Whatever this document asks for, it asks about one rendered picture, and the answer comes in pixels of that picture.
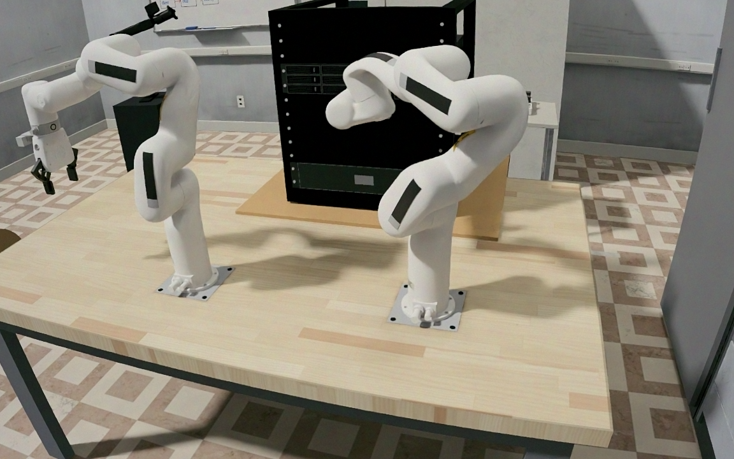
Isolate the tan wooden board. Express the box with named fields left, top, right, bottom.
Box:
left=235, top=155, right=510, bottom=241

